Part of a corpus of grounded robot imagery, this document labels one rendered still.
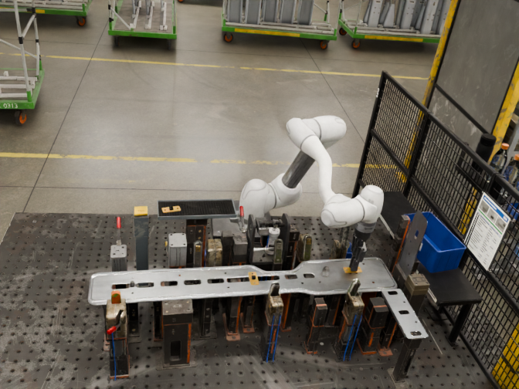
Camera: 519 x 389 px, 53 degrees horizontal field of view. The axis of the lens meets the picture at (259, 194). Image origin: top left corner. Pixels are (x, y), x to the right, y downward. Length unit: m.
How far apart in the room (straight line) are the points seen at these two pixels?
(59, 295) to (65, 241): 0.41
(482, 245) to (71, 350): 1.89
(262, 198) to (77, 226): 1.08
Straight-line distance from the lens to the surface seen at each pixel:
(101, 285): 2.34
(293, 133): 2.55
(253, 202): 2.95
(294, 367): 2.45
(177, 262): 2.40
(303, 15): 9.35
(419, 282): 2.49
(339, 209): 2.13
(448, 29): 4.96
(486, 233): 2.52
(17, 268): 2.96
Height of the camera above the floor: 2.58
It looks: 33 degrees down
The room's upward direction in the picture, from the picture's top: 7 degrees clockwise
